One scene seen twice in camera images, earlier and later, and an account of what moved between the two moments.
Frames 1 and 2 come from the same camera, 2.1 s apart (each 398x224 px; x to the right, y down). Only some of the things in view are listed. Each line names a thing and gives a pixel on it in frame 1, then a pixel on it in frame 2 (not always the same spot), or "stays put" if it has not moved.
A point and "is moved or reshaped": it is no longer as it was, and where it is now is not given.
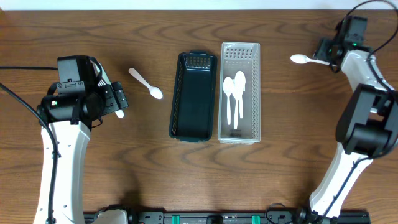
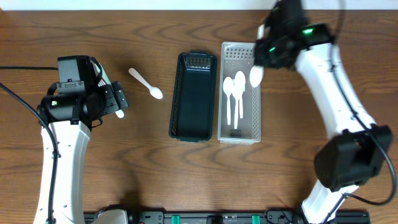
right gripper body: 326,51 -> 270,55
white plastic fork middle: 119,113 stays put
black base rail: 240,217 stays put
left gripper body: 115,97 stays put
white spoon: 302,58 is moved or reshaped
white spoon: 227,85 stays put
